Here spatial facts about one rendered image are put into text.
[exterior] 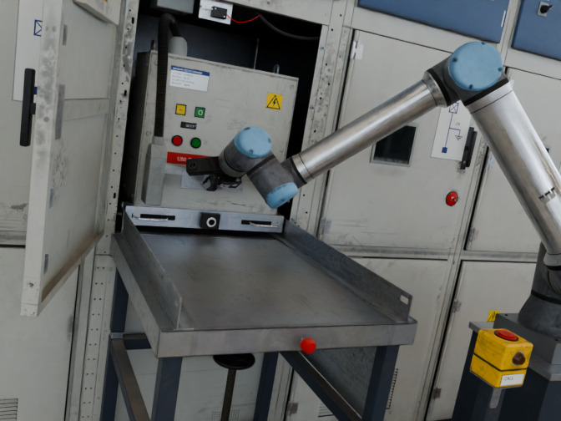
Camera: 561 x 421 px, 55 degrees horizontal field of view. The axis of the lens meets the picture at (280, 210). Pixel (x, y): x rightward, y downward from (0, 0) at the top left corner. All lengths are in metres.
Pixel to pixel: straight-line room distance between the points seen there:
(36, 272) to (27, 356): 0.73
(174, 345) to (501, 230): 1.67
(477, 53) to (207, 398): 1.40
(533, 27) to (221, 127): 1.28
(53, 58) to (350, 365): 1.07
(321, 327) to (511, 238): 1.44
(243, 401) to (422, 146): 1.13
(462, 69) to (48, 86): 0.90
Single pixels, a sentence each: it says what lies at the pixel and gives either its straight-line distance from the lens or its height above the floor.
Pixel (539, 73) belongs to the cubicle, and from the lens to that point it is 2.48.
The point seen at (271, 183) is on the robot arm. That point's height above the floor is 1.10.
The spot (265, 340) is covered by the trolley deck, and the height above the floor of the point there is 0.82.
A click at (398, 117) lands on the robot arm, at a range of 1.52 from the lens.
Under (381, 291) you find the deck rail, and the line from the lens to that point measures 1.42.
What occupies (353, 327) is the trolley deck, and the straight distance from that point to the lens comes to 1.26.
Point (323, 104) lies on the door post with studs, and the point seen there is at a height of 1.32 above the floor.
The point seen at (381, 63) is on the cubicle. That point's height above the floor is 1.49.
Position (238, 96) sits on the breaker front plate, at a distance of 1.78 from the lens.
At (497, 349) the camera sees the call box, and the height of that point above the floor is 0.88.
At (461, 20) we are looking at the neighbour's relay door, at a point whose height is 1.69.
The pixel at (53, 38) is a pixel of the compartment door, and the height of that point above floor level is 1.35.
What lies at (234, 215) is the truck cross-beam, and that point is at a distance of 1.82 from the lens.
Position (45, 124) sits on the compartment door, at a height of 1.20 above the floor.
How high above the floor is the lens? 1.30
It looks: 11 degrees down
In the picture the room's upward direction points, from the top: 9 degrees clockwise
